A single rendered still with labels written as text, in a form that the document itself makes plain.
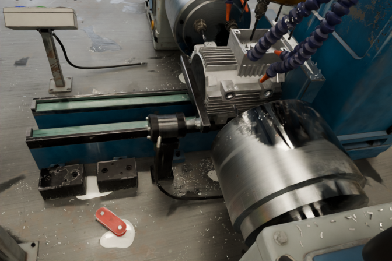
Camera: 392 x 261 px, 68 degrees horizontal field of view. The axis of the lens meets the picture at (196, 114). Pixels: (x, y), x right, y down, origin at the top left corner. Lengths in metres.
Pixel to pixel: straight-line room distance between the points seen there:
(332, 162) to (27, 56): 1.06
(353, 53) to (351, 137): 0.27
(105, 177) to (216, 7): 0.56
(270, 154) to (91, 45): 0.92
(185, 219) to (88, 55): 0.72
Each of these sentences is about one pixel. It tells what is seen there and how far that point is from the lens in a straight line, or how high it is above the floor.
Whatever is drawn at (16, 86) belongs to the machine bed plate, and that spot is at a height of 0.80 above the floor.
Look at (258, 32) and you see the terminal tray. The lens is 0.79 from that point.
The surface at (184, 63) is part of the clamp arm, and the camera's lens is 0.80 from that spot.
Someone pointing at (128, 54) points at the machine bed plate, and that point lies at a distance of 1.20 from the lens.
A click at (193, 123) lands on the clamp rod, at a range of 0.66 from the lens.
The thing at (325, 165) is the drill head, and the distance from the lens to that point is 0.50.
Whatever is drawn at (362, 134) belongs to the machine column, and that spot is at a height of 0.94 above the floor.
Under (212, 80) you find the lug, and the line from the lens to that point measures 0.68.
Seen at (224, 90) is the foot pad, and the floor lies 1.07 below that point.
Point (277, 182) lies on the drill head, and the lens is 0.48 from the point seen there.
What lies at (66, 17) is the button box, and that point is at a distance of 0.90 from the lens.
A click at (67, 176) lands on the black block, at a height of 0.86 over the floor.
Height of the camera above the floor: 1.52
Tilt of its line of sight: 47 degrees down
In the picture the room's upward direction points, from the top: 12 degrees clockwise
